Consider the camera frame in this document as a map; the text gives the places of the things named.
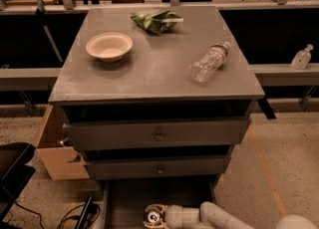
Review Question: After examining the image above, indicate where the grey drawer cabinet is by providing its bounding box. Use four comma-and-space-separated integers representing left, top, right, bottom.
48, 5, 266, 187

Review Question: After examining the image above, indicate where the black flat device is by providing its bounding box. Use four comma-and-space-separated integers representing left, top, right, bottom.
74, 196, 94, 229

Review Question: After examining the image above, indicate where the grey middle drawer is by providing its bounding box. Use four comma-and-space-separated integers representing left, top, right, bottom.
84, 145, 231, 180

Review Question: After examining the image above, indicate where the grey drawer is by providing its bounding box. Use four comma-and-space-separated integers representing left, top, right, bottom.
63, 100, 251, 150
84, 145, 231, 180
102, 174, 218, 229

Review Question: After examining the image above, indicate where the right grey bench shelf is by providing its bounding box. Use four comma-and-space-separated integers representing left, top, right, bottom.
249, 63, 319, 87

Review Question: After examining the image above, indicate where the redbull can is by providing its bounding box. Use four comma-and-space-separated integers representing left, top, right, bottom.
148, 210, 160, 224

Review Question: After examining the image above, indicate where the grey bench shelf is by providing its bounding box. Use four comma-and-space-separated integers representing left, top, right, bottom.
0, 68, 61, 91
249, 63, 319, 87

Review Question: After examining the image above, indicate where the clear plastic water bottle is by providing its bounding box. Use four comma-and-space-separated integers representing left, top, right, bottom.
189, 42, 230, 83

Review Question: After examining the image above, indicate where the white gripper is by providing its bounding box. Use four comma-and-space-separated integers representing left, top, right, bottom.
143, 204, 200, 229

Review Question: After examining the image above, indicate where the grey bottom drawer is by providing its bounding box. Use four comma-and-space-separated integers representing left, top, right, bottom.
102, 174, 218, 229

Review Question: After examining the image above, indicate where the left grey bench shelf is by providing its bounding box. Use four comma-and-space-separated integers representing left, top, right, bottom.
0, 68, 61, 91

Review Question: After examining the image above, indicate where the black floor cable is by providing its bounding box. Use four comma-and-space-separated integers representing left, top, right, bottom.
13, 201, 101, 229

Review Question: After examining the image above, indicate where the green chip bag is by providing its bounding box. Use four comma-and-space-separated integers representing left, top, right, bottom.
131, 10, 183, 35

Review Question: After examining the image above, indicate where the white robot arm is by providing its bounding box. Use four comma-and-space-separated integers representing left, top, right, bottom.
143, 202, 254, 229

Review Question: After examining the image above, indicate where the cardboard box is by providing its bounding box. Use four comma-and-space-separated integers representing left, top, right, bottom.
34, 105, 89, 180

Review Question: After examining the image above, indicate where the white paper bowl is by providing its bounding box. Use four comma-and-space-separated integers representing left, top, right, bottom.
86, 33, 133, 63

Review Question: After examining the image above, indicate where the hand sanitizer bottle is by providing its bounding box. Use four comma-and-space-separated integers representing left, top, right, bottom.
291, 44, 313, 70

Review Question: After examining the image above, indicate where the grey top drawer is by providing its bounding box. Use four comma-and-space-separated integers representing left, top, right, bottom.
63, 100, 251, 150

